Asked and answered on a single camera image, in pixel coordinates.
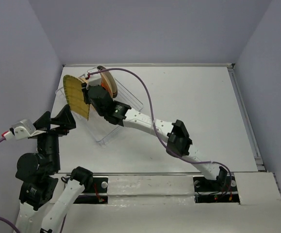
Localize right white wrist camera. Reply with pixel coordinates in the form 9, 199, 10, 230
85, 73, 102, 88

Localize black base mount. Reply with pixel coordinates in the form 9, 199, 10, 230
74, 176, 108, 204
193, 176, 240, 203

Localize beige bird-pattern plate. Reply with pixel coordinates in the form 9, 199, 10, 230
99, 69, 114, 97

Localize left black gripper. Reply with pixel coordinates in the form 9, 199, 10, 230
33, 102, 78, 169

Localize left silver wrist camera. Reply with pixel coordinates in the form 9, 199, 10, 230
11, 119, 46, 140

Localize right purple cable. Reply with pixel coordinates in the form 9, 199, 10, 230
85, 67, 233, 195

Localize white wire dish rack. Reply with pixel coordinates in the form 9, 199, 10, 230
55, 69, 145, 148

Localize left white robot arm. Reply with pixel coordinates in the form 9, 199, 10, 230
12, 104, 93, 233

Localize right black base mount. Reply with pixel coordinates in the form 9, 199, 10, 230
193, 176, 240, 203

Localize large yellow round plate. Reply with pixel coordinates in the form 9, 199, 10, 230
78, 76, 89, 83

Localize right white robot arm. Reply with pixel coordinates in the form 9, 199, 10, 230
81, 83, 228, 190

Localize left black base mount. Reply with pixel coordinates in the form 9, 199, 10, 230
74, 176, 108, 204

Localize yellow bamboo-pattern square plate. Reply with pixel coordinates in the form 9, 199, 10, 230
63, 75, 90, 120

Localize white plate green rim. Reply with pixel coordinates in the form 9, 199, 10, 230
97, 65, 118, 98

